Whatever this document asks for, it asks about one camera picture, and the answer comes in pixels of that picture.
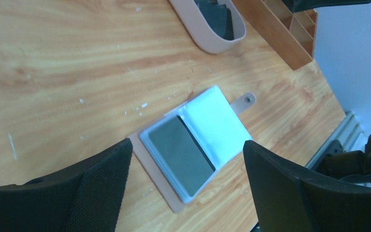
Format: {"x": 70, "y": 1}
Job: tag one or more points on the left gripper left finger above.
{"x": 83, "y": 197}

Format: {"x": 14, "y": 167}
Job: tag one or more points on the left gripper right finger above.
{"x": 291, "y": 198}

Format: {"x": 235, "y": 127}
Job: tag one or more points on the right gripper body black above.
{"x": 303, "y": 5}

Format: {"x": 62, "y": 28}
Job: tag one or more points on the black credit card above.
{"x": 180, "y": 157}

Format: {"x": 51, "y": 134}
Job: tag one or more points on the pink card holder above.
{"x": 215, "y": 124}

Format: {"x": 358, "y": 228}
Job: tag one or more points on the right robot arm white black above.
{"x": 350, "y": 44}

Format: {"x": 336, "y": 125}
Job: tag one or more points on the pink oval card tray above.
{"x": 214, "y": 25}

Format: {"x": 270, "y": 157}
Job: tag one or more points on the brown divided wooden tray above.
{"x": 291, "y": 35}

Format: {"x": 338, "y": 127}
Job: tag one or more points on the aluminium rail frame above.
{"x": 348, "y": 136}

